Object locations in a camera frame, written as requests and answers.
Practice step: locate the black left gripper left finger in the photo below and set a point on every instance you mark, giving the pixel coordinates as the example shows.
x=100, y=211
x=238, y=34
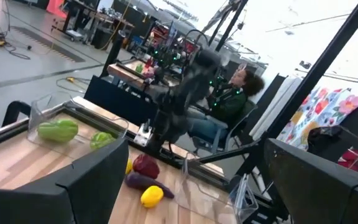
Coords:
x=73, y=199

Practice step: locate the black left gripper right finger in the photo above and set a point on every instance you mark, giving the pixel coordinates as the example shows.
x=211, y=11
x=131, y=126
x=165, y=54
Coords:
x=315, y=193

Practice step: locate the yellow toy lemon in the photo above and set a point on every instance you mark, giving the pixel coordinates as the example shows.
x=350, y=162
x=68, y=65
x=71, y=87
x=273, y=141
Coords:
x=129, y=167
x=151, y=196

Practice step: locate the purple toy eggplant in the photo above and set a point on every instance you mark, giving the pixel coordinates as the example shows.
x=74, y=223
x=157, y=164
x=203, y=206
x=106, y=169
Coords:
x=141, y=182

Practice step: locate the dark red toy pepper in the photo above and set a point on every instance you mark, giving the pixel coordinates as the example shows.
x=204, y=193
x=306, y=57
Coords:
x=146, y=166

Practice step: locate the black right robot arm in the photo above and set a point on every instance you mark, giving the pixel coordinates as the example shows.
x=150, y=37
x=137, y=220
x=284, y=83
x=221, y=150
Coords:
x=179, y=102

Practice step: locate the green toy chayote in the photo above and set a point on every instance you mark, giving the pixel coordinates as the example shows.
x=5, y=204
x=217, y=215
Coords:
x=57, y=130

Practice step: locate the floral printed cloth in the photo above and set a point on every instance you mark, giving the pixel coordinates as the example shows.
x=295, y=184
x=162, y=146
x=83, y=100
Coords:
x=322, y=112

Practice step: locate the clear plastic bin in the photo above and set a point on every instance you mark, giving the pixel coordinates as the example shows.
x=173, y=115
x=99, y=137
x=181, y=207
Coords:
x=216, y=199
x=36, y=109

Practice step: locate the grey chair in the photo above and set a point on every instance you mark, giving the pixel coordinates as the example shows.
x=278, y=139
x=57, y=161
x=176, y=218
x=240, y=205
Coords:
x=250, y=109

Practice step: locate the black curved tube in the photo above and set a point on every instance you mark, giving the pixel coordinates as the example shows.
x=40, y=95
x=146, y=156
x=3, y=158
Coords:
x=14, y=107

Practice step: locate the seated person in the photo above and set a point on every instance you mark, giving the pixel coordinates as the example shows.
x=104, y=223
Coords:
x=228, y=105

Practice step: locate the wooden background table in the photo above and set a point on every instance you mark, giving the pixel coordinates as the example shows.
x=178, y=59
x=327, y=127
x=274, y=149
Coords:
x=126, y=73

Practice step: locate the orange backdrop panel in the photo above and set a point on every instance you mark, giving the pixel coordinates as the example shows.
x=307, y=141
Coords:
x=56, y=7

